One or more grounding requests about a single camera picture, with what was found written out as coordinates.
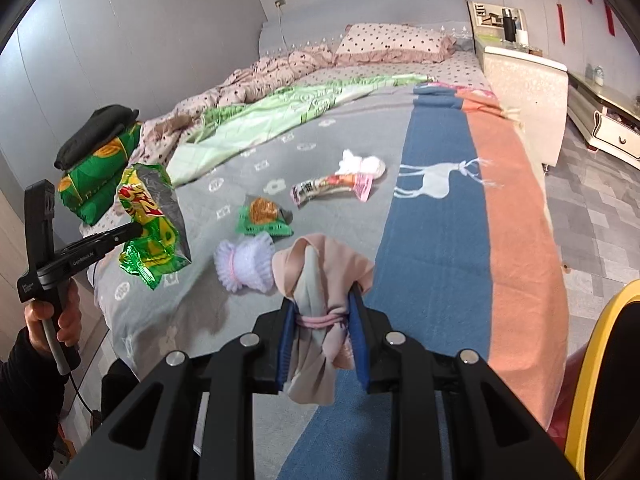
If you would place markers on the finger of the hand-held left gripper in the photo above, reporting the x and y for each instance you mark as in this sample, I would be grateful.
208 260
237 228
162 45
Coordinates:
125 232

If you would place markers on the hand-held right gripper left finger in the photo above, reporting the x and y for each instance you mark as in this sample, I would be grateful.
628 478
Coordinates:
285 342

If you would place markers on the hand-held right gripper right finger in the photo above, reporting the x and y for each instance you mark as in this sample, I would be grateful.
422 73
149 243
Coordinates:
359 342

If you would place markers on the large green snack bag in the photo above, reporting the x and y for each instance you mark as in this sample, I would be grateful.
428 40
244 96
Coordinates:
150 215

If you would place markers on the pink grey cloth bundle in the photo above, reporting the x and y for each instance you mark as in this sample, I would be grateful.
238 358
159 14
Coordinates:
320 270

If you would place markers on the yellow trash bin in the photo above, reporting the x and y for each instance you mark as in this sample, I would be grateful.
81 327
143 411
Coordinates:
600 340

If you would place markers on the person's left forearm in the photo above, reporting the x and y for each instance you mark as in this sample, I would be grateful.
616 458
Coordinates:
27 390

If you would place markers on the person's left hand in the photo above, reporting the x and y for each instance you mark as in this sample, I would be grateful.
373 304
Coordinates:
67 317

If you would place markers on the folded green leaf blanket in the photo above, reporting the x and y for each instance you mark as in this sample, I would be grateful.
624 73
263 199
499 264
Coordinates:
95 180

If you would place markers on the purple ruffled bundle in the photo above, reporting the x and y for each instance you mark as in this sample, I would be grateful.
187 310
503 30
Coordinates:
245 262

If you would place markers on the black folded cloth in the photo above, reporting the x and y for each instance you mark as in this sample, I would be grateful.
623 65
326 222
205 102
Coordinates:
95 132

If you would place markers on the small green snack packet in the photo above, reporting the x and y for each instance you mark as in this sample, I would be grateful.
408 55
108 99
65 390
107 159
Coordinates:
262 215

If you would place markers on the sausage wrapper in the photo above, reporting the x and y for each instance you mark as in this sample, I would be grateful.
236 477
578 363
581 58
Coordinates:
320 189

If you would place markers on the white cloth bundle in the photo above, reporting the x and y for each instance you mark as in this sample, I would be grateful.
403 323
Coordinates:
362 165

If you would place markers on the light green quilt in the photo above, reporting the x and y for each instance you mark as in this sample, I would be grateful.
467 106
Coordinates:
280 110

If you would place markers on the pink polka dot quilt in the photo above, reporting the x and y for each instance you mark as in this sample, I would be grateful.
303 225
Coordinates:
260 80

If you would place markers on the polka dot bed sheet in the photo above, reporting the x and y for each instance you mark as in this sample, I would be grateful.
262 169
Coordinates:
465 70

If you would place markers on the white bedside cabinet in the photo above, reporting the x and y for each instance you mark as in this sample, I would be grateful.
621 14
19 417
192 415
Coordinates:
525 100

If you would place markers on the polka dot pillow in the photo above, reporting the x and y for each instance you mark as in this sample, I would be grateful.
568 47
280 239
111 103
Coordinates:
395 42

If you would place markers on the grey bed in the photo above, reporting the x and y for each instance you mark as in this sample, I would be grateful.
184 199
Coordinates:
360 5

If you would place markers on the white TV stand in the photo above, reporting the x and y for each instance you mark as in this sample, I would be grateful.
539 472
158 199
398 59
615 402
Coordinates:
615 130

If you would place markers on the white cup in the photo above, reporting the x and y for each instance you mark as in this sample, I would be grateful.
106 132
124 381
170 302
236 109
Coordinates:
522 37

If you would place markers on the black thermos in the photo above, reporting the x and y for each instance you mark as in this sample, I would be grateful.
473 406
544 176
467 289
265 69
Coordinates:
509 25

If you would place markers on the clear bottle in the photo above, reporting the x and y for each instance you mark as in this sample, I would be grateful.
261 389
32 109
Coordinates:
598 75

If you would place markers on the long red knot decoration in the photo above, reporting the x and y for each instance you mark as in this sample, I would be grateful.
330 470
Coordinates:
561 20
609 20

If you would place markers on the picture frame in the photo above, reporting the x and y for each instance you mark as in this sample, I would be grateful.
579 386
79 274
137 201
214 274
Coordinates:
487 17

